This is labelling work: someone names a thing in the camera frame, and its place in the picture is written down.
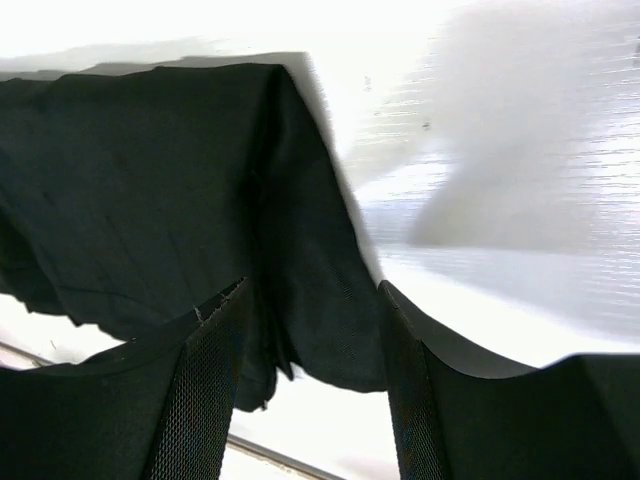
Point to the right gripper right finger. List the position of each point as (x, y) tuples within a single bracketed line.
[(461, 411)]

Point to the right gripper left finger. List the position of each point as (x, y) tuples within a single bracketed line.
[(214, 334)]

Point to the black skirt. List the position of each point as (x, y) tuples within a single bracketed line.
[(128, 201)]

